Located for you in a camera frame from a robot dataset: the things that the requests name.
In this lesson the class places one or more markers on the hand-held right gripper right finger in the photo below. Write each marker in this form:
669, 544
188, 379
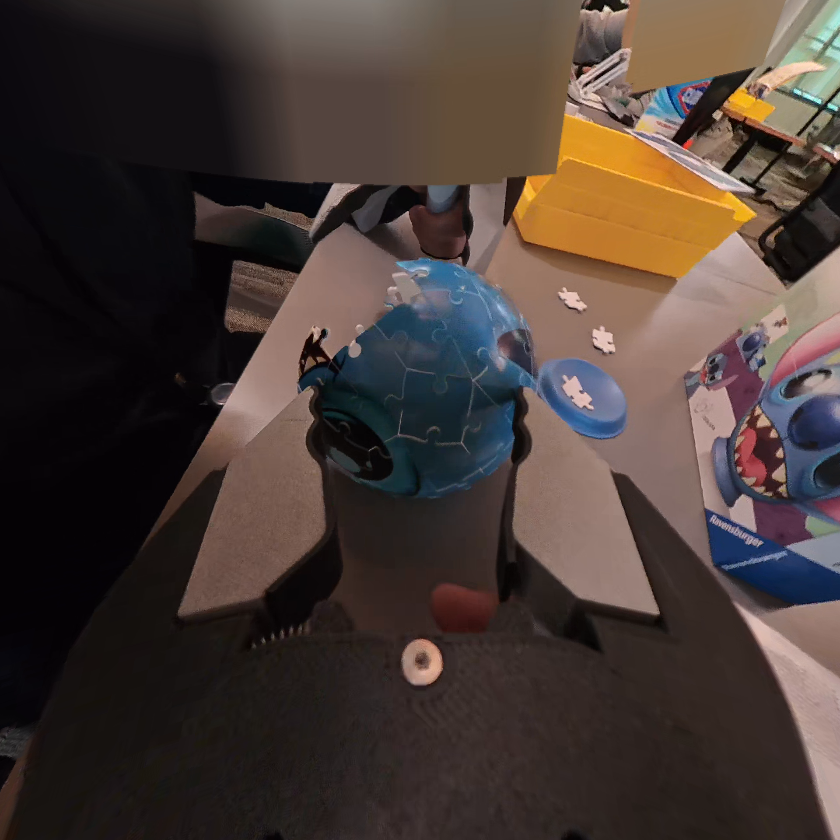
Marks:
577, 525

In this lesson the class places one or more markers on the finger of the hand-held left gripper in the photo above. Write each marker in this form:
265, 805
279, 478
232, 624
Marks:
510, 197
348, 210

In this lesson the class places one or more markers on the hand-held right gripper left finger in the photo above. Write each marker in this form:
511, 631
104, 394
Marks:
262, 525

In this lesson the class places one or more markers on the blue round ball stand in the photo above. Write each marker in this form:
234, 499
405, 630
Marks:
604, 420

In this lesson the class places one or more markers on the white puzzle piece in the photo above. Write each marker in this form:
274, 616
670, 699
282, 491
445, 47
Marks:
604, 340
572, 299
577, 392

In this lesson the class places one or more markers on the blue puzzle ball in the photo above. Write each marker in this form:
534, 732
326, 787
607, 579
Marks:
446, 367

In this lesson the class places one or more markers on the colourful cartoon puzzle box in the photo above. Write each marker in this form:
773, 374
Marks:
774, 446

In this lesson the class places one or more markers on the person's left hand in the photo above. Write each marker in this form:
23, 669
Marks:
439, 236

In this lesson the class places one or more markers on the person's right hand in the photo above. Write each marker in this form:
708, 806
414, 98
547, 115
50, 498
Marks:
463, 607

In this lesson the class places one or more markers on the yellow plastic bin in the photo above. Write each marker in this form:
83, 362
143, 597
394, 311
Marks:
610, 229

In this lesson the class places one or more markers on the disinfecting wipes pack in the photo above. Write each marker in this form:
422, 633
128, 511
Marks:
669, 108

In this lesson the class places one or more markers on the white blue instruction leaflet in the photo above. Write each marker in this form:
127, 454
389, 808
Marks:
695, 161

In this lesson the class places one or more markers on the small yellow bin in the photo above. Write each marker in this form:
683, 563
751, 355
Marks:
751, 105

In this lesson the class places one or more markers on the wooden background table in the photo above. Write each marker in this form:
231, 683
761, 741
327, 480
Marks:
781, 131

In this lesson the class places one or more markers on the black chair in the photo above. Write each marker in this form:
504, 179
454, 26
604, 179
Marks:
807, 243

